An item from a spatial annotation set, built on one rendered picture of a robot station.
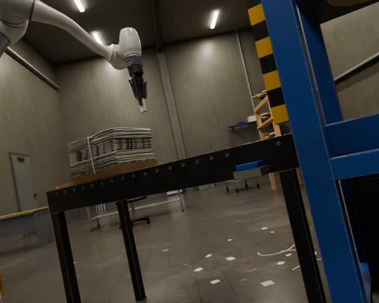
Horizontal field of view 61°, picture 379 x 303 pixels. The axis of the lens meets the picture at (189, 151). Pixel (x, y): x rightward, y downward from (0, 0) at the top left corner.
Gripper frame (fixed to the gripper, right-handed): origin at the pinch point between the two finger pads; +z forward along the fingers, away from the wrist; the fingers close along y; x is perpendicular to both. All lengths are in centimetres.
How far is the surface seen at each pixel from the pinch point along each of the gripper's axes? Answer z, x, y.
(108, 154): 22.1, -15.5, 14.9
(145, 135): 14.0, -8.1, -8.0
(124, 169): 30.8, -9.3, 12.2
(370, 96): -54, 112, -761
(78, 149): 14.4, -38.6, 12.1
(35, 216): 58, -428, -218
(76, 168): 24, -42, 13
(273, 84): 19, 76, 41
